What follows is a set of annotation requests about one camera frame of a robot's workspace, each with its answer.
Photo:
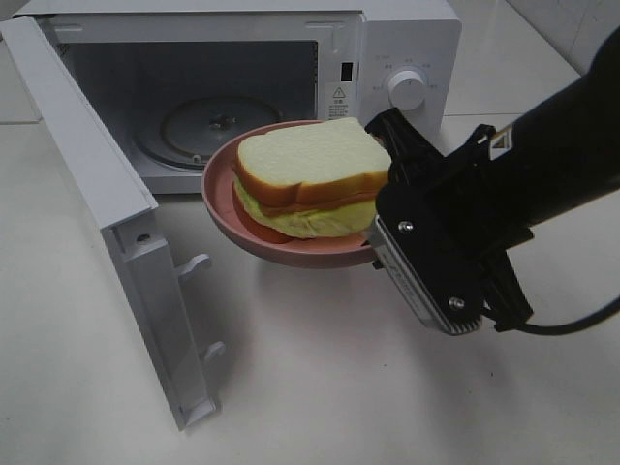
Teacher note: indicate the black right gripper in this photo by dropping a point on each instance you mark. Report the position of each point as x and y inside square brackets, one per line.
[451, 186]

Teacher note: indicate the toasted bread sandwich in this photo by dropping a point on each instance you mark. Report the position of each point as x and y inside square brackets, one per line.
[318, 166]

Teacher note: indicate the pink round plate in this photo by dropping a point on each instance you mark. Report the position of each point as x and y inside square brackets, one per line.
[230, 218]

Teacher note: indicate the white microwave door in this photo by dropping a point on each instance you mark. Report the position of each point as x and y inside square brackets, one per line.
[124, 211]

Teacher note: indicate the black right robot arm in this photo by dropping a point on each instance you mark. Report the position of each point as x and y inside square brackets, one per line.
[558, 156]

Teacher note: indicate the upper white power knob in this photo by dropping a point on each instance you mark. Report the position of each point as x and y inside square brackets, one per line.
[406, 89]

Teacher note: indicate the white warning label sticker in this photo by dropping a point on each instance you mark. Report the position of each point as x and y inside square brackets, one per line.
[337, 100]

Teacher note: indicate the green lettuce leaf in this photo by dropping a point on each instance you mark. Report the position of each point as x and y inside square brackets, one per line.
[308, 224]

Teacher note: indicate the white microwave oven body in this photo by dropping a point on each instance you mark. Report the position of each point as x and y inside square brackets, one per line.
[132, 58]

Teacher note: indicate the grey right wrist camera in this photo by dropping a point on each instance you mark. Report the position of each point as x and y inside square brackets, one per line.
[435, 279]

